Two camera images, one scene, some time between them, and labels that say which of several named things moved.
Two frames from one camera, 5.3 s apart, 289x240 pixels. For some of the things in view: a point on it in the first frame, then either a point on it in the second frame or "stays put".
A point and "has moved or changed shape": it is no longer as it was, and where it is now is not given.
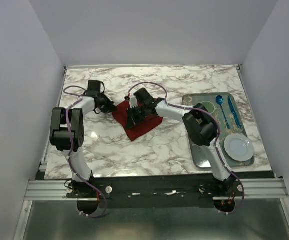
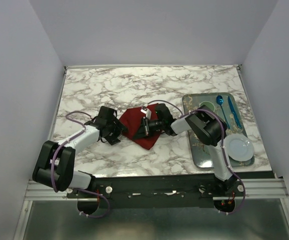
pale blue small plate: (239, 147) stays put
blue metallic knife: (236, 118) stays put
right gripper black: (131, 121) → (144, 130)
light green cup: (209, 106) stays put
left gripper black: (110, 106) → (113, 139)
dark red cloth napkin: (119, 112) has moved or changed shape
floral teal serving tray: (225, 107) stays put
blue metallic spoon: (220, 101) stays put
